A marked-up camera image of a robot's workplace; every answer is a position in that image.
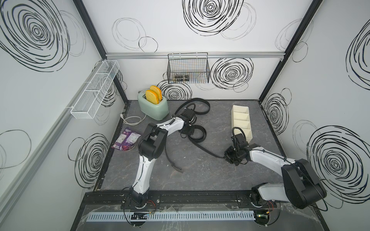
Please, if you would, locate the yellow toast slice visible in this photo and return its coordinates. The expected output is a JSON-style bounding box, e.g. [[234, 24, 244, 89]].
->
[[150, 85, 162, 101], [145, 90, 160, 105]]

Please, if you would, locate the slotted grey cable duct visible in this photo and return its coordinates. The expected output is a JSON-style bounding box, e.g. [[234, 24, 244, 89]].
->
[[86, 211, 255, 222]]

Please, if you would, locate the long black leather belt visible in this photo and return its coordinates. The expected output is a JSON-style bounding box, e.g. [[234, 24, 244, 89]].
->
[[164, 98, 211, 174]]

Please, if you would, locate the purple snack packet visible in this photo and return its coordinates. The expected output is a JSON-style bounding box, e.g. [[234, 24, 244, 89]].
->
[[112, 127, 141, 151]]

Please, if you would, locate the front yellow toast slice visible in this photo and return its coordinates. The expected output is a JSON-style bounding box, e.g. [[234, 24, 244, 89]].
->
[[145, 90, 160, 105]]

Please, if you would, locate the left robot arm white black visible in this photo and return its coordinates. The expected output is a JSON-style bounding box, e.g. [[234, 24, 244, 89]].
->
[[130, 108, 196, 208]]

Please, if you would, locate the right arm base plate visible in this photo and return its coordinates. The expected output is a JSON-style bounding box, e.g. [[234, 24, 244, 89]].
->
[[237, 191, 278, 210]]

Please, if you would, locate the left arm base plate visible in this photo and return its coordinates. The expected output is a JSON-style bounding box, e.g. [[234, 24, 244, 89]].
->
[[121, 192, 161, 211]]

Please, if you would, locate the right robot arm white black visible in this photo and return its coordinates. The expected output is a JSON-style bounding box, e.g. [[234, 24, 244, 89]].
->
[[224, 144, 327, 209]]

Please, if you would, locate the white toaster power cord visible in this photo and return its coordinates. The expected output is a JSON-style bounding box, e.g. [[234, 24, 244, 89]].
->
[[119, 113, 147, 126]]

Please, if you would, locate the mint green toaster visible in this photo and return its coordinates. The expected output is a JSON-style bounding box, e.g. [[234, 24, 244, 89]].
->
[[137, 91, 169, 121]]

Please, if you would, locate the dark item in basket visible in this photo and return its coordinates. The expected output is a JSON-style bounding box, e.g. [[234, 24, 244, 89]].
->
[[172, 75, 190, 82]]

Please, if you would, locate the rear yellow toast slice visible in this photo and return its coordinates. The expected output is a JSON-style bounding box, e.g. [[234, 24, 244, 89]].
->
[[150, 85, 162, 101]]

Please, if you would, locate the black wire wall basket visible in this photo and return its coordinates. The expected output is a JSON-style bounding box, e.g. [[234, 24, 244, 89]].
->
[[166, 53, 211, 84]]

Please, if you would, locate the white mesh wall shelf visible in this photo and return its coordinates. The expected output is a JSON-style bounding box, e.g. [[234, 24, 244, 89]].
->
[[70, 60, 119, 119]]

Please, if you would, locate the cream divided storage organizer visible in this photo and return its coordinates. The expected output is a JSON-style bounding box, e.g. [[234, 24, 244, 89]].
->
[[231, 105, 253, 143]]

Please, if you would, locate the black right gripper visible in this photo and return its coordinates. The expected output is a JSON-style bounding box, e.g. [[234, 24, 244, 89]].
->
[[213, 147, 241, 168]]

